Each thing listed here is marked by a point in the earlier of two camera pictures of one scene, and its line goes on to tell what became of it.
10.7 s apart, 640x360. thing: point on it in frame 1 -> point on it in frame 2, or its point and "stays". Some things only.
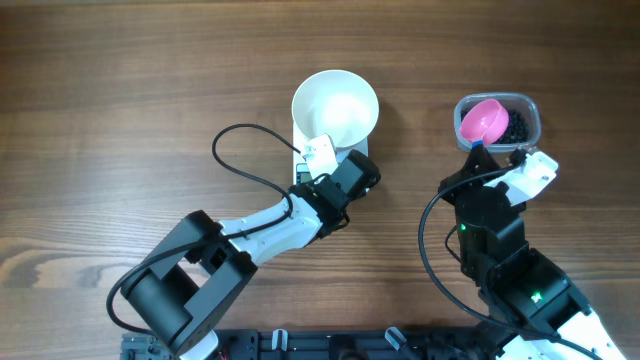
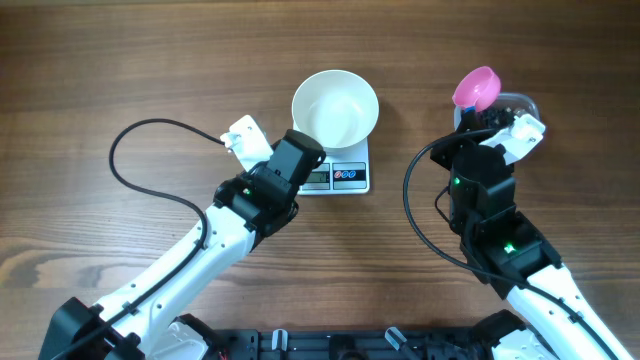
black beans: (517, 130) -> (495, 116)
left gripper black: (312, 183) -> (245, 174)
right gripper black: (479, 158) -> (466, 135)
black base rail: (338, 343) stays
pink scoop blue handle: (484, 122) -> (477, 90)
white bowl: (337, 102) stays
